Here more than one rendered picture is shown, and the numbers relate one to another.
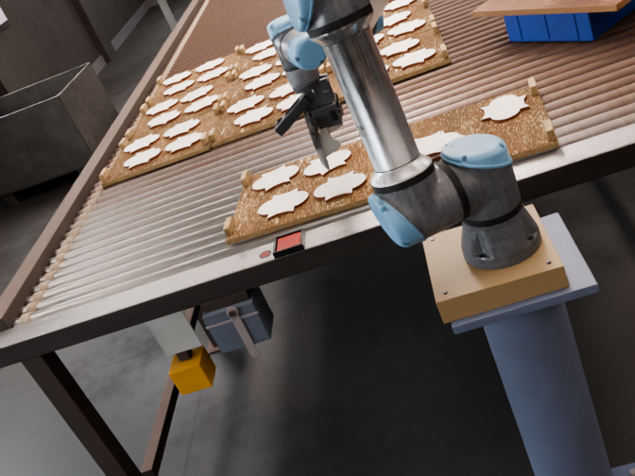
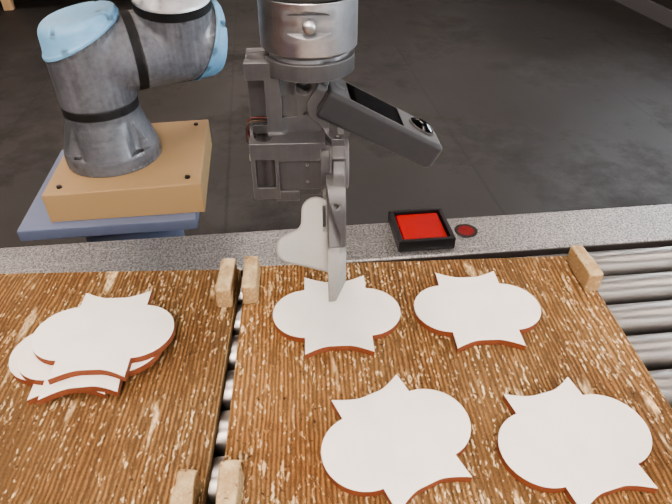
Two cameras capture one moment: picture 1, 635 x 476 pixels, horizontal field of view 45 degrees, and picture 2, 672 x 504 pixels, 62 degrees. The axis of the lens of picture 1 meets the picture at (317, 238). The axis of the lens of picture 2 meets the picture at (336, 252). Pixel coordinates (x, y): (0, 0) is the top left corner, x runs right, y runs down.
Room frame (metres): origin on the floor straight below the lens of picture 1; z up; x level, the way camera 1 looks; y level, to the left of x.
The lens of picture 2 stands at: (2.17, -0.25, 1.37)
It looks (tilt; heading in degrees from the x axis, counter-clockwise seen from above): 38 degrees down; 160
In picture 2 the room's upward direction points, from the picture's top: straight up
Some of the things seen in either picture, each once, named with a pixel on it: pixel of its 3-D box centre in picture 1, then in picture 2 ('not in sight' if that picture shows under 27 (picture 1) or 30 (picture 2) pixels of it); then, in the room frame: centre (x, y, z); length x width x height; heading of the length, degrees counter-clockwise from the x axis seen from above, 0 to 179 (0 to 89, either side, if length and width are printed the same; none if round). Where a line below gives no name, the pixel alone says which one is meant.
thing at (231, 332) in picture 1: (239, 319); not in sight; (1.65, 0.26, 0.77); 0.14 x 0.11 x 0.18; 77
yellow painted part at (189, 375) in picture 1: (179, 348); not in sight; (1.68, 0.44, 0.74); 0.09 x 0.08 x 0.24; 77
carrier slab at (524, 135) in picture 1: (463, 138); (10, 393); (1.73, -0.44, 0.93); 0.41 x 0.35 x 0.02; 72
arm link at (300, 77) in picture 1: (302, 73); (308, 24); (1.74, -0.13, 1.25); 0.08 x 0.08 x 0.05
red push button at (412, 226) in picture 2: (289, 244); (420, 229); (1.61, 0.07, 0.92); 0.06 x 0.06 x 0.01; 77
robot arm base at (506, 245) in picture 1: (495, 225); (107, 127); (1.24, -0.32, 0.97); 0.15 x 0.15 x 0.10
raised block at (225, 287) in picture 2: not in sight; (227, 282); (1.66, -0.21, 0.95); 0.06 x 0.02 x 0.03; 162
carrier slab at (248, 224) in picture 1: (307, 186); (440, 375); (1.85, -0.03, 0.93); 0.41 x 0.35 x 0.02; 73
